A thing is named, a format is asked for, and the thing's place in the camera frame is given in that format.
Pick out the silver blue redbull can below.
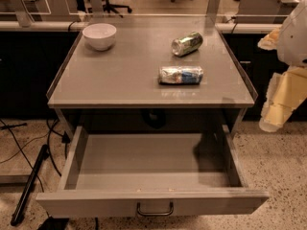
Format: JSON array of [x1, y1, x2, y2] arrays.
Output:
[[158, 66, 203, 84]]

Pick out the white ceramic bowl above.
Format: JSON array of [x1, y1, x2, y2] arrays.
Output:
[[83, 23, 117, 51]]

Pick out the grey cabinet with drawer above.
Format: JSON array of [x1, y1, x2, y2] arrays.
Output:
[[45, 14, 259, 139]]

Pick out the clear acrylic barrier panel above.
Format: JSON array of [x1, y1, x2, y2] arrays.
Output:
[[0, 0, 307, 29]]

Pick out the open grey top drawer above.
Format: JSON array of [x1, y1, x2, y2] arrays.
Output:
[[36, 127, 270, 218]]

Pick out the black bar on floor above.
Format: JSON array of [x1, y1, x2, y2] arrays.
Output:
[[11, 145, 48, 226]]

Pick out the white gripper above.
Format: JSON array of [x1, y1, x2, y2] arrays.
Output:
[[257, 0, 307, 132]]

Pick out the black metal drawer handle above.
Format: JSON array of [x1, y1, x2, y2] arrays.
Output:
[[136, 202, 174, 217]]

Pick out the black floor cables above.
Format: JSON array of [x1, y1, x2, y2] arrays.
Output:
[[0, 118, 71, 194]]

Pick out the green soda can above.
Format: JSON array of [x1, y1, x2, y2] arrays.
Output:
[[172, 32, 203, 57]]

